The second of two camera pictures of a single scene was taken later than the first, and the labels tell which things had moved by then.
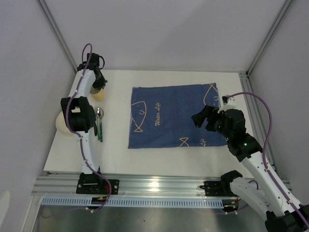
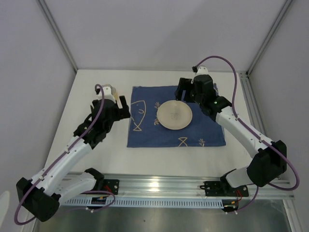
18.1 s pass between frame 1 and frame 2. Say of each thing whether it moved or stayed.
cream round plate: moved
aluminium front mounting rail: stayed
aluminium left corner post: stayed
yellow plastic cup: moved
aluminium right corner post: stayed
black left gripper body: moved
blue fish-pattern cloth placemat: stayed
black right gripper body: moved
